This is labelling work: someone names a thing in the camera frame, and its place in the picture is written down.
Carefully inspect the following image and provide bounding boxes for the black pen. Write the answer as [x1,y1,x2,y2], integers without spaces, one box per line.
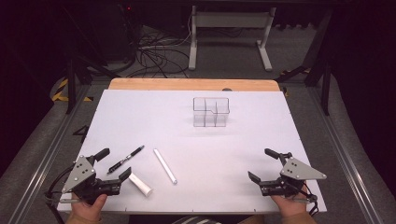
[106,145,146,175]

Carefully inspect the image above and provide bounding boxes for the aluminium floor rail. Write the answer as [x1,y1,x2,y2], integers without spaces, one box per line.
[7,85,92,224]
[306,83,385,224]

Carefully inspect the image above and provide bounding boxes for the bundle of black floor cables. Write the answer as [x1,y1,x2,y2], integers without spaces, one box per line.
[125,27,191,78]

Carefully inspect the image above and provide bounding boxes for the person's left hand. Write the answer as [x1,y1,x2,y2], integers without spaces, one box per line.
[70,192,108,222]

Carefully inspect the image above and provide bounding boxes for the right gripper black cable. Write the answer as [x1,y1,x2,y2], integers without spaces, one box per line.
[303,183,319,217]

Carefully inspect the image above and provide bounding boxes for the white pen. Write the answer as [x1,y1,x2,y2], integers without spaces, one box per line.
[152,147,178,186]

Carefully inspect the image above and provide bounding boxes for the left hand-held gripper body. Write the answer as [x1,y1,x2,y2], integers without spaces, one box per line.
[60,154,122,205]

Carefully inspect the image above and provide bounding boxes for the white metal desk frame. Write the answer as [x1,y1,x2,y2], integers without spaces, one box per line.
[188,5,277,72]

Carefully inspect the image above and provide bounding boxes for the black equipment case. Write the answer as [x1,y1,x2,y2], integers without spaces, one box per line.
[101,2,139,63]

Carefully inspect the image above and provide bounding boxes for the yellow black hazard tape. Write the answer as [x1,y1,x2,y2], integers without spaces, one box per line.
[50,77,94,103]

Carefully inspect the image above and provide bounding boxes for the wooden table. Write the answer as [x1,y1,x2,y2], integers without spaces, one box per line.
[107,77,281,92]

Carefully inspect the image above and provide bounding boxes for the clear plastic organizer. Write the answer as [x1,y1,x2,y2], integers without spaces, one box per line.
[191,96,231,128]

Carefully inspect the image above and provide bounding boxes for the white table board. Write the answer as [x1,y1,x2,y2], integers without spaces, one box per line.
[56,89,328,215]

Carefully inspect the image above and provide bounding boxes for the short white cylinder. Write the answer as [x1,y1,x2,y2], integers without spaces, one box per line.
[128,173,154,198]

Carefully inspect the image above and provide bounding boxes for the person's right hand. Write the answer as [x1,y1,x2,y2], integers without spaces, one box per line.
[270,186,309,217]

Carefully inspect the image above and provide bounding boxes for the black metal stand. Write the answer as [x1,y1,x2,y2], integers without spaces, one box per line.
[60,6,120,115]
[276,8,333,117]

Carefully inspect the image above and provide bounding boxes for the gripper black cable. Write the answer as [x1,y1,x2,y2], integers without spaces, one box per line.
[44,166,76,224]
[303,183,319,217]

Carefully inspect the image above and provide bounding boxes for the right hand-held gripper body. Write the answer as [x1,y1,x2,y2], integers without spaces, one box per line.
[260,151,328,204]

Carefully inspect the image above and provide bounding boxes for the person's striped clothing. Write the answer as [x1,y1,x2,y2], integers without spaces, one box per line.
[172,215,219,224]

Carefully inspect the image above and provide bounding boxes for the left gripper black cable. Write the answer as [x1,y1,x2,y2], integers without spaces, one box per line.
[44,166,76,224]

